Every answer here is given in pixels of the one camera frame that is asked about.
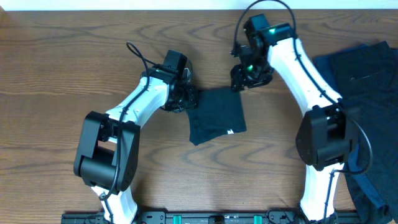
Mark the dark teal t-shirt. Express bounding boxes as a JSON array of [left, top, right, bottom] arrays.
[[187, 88, 247, 146]]

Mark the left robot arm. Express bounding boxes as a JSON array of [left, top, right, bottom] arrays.
[[73, 50, 197, 223]]

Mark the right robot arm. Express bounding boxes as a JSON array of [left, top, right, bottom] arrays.
[[231, 14, 358, 222]]

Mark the navy blue folded garment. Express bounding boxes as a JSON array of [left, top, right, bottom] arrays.
[[313, 44, 386, 210]]

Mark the black folded garment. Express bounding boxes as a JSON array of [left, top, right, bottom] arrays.
[[330, 41, 397, 223]]

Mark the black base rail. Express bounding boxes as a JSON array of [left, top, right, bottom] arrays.
[[60, 210, 361, 224]]

